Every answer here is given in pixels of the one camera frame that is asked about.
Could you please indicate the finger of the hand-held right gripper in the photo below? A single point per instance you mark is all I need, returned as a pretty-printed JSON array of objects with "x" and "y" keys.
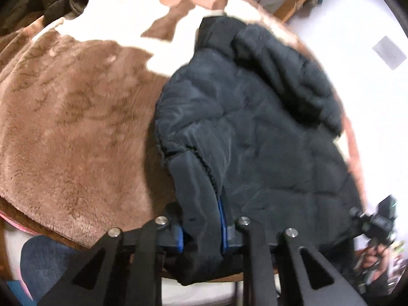
[{"x": 358, "y": 214}]

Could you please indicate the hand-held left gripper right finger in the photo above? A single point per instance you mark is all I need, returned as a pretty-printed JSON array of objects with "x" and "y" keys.
[{"x": 224, "y": 229}]

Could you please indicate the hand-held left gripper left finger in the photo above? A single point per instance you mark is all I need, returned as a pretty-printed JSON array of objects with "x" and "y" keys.
[{"x": 180, "y": 237}]

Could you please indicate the black hooded puffer jacket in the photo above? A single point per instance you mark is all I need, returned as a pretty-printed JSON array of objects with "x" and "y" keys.
[{"x": 255, "y": 134}]

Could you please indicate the person's right hand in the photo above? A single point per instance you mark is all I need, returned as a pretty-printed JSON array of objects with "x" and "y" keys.
[{"x": 368, "y": 258}]

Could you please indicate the person's left leg in jeans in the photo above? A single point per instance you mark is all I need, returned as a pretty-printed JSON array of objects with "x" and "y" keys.
[{"x": 44, "y": 261}]

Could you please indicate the brown and white plush blanket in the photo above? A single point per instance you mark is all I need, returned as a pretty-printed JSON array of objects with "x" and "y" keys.
[{"x": 79, "y": 134}]

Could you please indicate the pink plaid bed sheet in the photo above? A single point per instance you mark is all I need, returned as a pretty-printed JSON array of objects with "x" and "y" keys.
[{"x": 17, "y": 225}]

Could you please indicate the brown puffer jacket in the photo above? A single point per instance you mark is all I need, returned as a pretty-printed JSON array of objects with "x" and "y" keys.
[{"x": 47, "y": 0}]

